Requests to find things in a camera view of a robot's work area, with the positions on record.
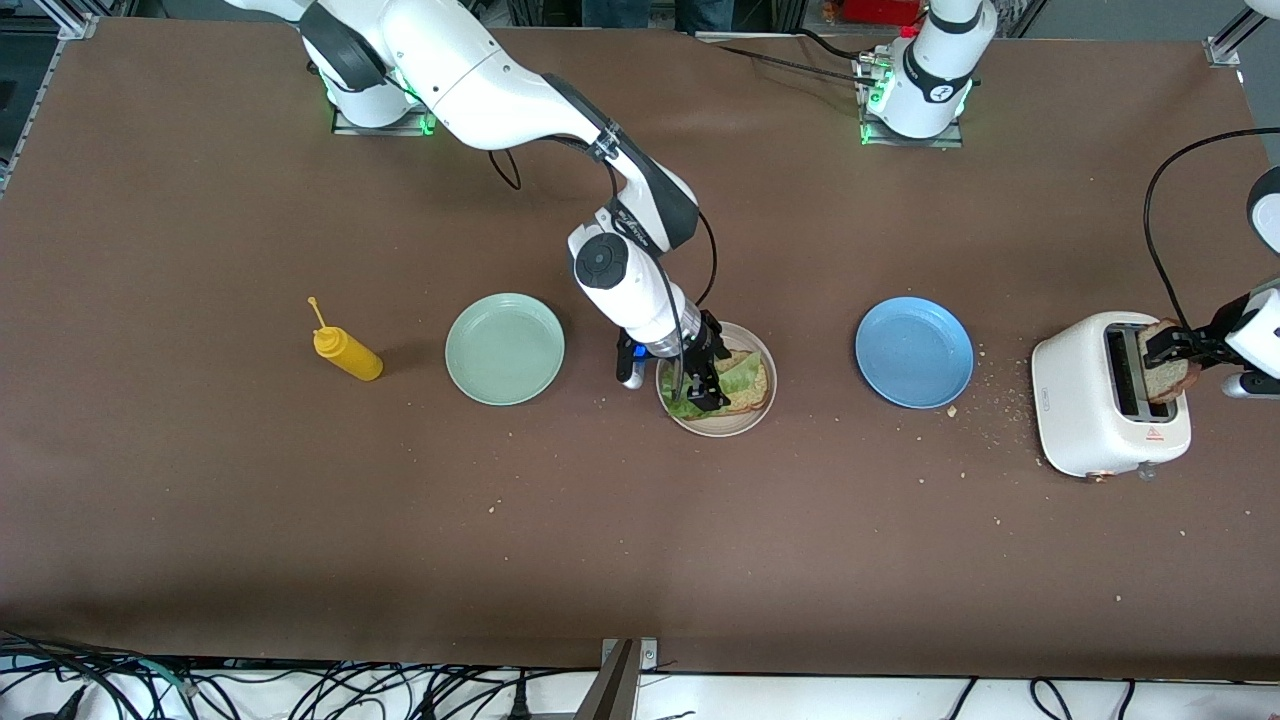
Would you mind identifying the green lettuce leaf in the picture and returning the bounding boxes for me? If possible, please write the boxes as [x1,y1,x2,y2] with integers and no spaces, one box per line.
[660,348,766,421]

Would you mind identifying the dark-crust bread slice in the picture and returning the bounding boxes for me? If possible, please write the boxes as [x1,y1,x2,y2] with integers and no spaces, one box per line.
[1137,318,1202,404]

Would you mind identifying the light-crust bread slice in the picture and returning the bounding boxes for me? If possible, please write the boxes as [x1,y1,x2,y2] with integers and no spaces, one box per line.
[682,350,771,419]

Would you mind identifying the yellow squeeze bottle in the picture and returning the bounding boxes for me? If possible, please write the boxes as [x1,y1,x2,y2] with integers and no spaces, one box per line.
[307,297,384,382]

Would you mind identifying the beige plate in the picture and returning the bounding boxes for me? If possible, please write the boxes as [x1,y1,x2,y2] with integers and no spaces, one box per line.
[655,320,779,438]

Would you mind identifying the pale green plate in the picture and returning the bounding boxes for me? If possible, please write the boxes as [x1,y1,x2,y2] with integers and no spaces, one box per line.
[445,292,566,407]

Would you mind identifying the blue plate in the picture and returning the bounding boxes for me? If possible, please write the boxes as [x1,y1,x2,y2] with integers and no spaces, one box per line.
[855,296,975,410]

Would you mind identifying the white toaster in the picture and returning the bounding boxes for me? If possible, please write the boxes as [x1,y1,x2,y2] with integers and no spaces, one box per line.
[1031,311,1193,483]

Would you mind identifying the aluminium corner profile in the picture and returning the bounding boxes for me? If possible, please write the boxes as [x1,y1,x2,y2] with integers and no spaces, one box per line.
[1205,0,1280,69]
[35,0,96,41]

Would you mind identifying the standing person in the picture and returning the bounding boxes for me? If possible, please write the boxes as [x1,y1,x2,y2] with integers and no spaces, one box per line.
[583,0,734,34]

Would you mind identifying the red box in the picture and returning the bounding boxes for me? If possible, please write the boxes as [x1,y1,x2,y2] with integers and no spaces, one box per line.
[845,0,926,26]

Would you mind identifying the thin black base cable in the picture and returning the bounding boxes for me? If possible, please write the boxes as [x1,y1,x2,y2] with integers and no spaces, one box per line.
[712,28,881,89]

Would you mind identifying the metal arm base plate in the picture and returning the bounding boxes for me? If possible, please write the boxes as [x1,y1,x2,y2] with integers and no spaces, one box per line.
[858,55,964,149]
[332,95,443,137]

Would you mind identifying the aluminium frame post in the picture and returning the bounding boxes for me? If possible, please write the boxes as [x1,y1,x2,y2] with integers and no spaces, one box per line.
[575,637,660,720]

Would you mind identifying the tangled black floor cables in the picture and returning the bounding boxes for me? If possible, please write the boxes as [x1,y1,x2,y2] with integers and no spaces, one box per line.
[0,628,601,720]

